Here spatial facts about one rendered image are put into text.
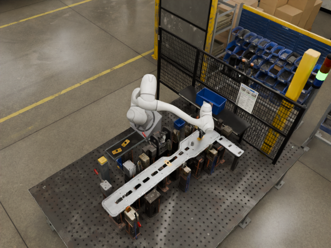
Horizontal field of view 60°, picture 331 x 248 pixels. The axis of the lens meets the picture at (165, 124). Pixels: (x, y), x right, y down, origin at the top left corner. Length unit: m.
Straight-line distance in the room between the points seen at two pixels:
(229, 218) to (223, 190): 0.30
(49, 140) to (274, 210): 3.19
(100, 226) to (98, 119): 2.18
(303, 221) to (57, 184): 2.86
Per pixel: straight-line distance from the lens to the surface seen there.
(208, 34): 4.60
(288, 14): 6.50
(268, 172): 3.28
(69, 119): 4.65
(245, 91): 3.04
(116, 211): 2.49
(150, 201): 2.48
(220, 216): 2.87
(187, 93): 3.41
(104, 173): 2.70
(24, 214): 3.86
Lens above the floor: 3.22
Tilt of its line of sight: 46 degrees down
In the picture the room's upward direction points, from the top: 4 degrees clockwise
